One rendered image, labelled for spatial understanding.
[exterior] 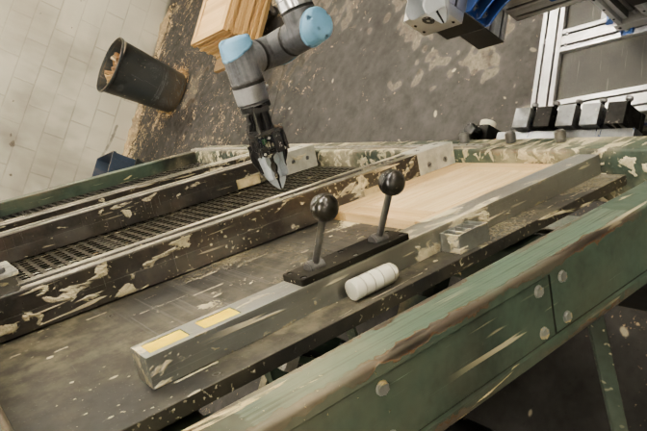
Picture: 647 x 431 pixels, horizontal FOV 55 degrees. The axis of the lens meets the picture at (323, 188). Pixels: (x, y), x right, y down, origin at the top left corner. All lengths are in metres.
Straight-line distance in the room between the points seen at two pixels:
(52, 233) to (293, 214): 0.67
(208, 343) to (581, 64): 1.86
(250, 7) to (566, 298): 4.02
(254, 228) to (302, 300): 0.40
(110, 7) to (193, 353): 6.30
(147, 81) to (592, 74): 4.10
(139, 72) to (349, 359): 5.12
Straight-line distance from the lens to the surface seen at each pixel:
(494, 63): 2.92
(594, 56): 2.37
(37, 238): 1.67
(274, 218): 1.23
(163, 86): 5.70
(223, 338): 0.78
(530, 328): 0.76
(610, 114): 1.54
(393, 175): 0.85
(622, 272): 0.91
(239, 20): 4.54
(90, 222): 1.69
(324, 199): 0.78
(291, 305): 0.82
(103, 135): 6.62
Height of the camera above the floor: 2.00
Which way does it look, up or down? 35 degrees down
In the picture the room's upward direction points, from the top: 68 degrees counter-clockwise
